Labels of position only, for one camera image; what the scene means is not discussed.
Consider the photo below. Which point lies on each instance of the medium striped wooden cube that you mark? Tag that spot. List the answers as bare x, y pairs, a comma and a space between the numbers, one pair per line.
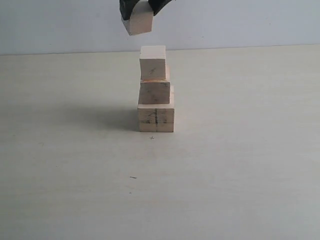
152, 61

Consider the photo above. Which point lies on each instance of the second largest wooden cube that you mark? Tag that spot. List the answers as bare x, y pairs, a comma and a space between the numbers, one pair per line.
155, 91

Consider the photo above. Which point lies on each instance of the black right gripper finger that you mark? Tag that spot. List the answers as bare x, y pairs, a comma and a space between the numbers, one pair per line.
157, 5

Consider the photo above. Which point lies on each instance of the smallest wooden cube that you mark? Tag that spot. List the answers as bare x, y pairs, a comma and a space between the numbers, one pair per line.
141, 19

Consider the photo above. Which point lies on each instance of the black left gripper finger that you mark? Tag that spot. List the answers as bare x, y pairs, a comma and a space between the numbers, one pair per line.
126, 8

